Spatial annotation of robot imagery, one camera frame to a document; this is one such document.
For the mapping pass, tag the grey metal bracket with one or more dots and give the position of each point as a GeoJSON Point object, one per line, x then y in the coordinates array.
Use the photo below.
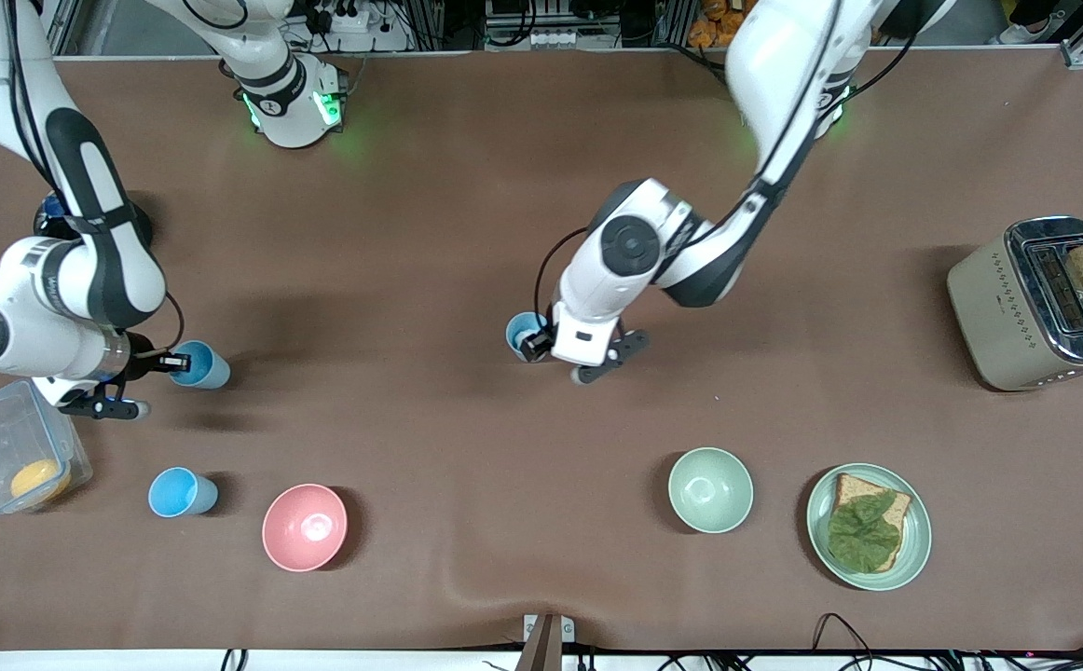
{"type": "Point", "coordinates": [547, 638]}

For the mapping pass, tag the blue plastic cup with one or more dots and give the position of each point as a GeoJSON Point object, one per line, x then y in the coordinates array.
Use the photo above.
{"type": "Point", "coordinates": [178, 492]}
{"type": "Point", "coordinates": [521, 326]}
{"type": "Point", "coordinates": [206, 368]}

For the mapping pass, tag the glass lid blue knob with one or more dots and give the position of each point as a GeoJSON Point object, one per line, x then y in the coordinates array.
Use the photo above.
{"type": "Point", "coordinates": [58, 202]}

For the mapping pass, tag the pink bowl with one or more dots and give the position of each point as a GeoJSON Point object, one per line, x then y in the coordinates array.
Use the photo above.
{"type": "Point", "coordinates": [305, 527]}

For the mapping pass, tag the pale green plate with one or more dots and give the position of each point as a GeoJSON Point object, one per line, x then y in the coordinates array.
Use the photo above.
{"type": "Point", "coordinates": [916, 540]}

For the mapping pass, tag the white power strip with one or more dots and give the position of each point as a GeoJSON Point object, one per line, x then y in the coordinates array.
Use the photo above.
{"type": "Point", "coordinates": [348, 19]}

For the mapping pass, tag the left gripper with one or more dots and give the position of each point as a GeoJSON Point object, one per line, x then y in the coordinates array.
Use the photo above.
{"type": "Point", "coordinates": [536, 346]}

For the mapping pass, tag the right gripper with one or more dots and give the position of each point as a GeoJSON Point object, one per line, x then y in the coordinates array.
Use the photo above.
{"type": "Point", "coordinates": [142, 362]}

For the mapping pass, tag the pale green bowl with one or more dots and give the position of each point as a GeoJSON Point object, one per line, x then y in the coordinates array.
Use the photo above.
{"type": "Point", "coordinates": [710, 490]}

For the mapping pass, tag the orange snack bag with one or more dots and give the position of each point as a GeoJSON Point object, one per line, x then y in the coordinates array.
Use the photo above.
{"type": "Point", "coordinates": [714, 20]}

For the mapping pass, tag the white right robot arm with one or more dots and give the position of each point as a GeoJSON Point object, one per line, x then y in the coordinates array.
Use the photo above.
{"type": "Point", "coordinates": [122, 270]}

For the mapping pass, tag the clear plastic food container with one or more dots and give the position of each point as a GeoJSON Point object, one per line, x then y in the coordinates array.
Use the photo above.
{"type": "Point", "coordinates": [1, 438]}

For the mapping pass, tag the yellow round fruit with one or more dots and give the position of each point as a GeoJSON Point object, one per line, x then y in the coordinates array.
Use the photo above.
{"type": "Point", "coordinates": [38, 480]}

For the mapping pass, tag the beige steel toaster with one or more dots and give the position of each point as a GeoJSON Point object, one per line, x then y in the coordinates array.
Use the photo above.
{"type": "Point", "coordinates": [989, 317]}

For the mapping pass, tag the green lettuce leaf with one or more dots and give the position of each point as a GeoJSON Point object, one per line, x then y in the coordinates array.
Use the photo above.
{"type": "Point", "coordinates": [863, 533]}

